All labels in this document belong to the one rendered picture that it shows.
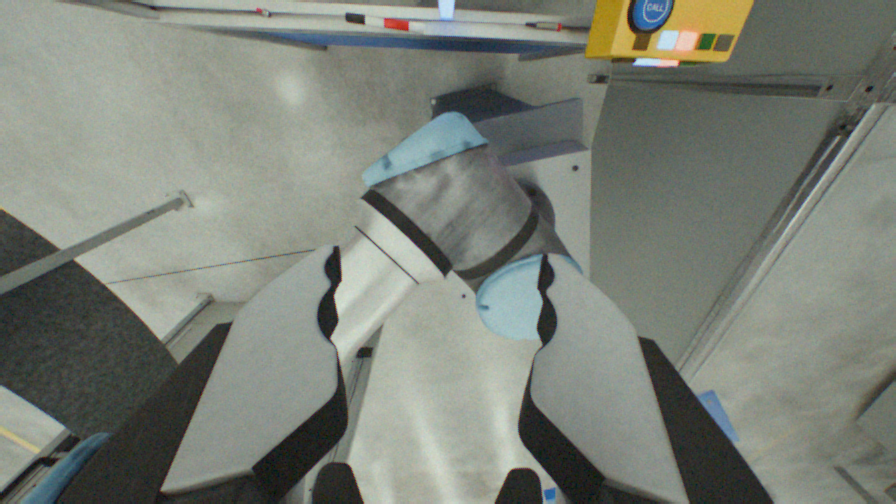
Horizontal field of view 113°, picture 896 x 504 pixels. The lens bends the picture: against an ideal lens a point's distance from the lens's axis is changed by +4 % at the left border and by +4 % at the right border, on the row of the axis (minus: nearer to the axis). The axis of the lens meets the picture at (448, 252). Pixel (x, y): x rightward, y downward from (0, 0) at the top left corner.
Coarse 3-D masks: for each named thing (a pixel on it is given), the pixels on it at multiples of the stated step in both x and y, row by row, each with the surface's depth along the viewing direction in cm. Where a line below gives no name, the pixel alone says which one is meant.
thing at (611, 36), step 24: (600, 0) 42; (624, 0) 36; (672, 0) 36; (696, 0) 36; (720, 0) 36; (744, 0) 36; (600, 24) 41; (624, 24) 37; (672, 24) 37; (696, 24) 37; (720, 24) 37; (600, 48) 41; (624, 48) 38; (648, 48) 38
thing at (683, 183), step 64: (768, 0) 65; (832, 0) 55; (768, 64) 65; (832, 64) 54; (640, 128) 107; (704, 128) 80; (768, 128) 64; (640, 192) 106; (704, 192) 80; (768, 192) 64; (640, 256) 105; (704, 256) 79; (640, 320) 104; (704, 320) 79
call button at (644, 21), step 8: (640, 0) 35; (648, 0) 35; (656, 0) 35; (664, 0) 35; (640, 8) 36; (648, 8) 36; (656, 8) 35; (664, 8) 36; (640, 16) 36; (648, 16) 36; (656, 16) 36; (664, 16) 36; (640, 24) 36; (648, 24) 36; (656, 24) 36
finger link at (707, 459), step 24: (648, 360) 7; (672, 384) 7; (672, 408) 6; (696, 408) 6; (672, 432) 6; (696, 432) 6; (720, 432) 6; (696, 456) 5; (720, 456) 5; (696, 480) 5; (720, 480) 5; (744, 480) 5
